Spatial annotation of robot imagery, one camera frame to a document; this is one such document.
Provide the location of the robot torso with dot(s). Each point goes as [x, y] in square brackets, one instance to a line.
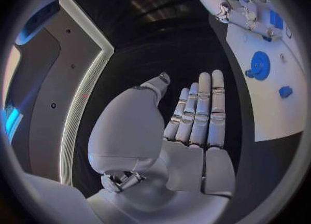
[55, 91]

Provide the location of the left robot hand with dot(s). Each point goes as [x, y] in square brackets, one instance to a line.
[184, 169]

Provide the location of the blue peg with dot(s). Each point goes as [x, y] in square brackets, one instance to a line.
[267, 38]

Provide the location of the blue block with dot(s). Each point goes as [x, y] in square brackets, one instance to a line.
[285, 92]
[277, 20]

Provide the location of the blue gear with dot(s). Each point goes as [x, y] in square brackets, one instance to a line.
[260, 64]

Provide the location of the white task board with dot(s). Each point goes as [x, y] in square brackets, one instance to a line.
[269, 111]

